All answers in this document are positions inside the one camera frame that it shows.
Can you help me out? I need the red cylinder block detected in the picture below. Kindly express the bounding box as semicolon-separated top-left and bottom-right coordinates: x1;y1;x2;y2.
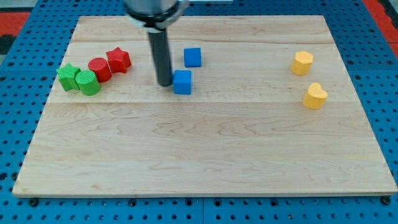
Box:
88;58;112;83

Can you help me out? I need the green star block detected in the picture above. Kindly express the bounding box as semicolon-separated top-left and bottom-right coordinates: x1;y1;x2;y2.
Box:
56;63;81;91

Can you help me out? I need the blue cube upper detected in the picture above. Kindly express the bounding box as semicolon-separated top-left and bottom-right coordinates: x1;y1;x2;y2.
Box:
183;47;201;67

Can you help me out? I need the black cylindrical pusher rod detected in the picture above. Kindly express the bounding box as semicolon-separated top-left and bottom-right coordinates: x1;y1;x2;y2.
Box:
148;30;173;86

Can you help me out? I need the blue block lower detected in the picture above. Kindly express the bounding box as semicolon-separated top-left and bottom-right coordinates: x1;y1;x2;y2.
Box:
173;70;192;95

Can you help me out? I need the red star block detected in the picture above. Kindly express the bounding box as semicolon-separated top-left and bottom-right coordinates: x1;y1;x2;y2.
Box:
106;47;132;73

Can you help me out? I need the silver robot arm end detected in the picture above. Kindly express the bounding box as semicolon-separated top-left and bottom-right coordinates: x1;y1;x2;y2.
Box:
124;0;190;33

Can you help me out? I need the yellow heart block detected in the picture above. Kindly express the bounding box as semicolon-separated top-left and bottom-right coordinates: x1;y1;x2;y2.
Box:
302;83;328;110

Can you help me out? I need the wooden board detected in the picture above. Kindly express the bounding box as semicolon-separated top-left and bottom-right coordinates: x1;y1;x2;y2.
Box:
12;16;397;198

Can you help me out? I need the green cylinder block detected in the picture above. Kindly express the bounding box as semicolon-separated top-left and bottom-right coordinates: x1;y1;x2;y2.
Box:
75;70;101;96

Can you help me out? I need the yellow hexagon block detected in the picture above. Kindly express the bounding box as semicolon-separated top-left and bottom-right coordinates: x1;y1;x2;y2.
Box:
290;51;313;75

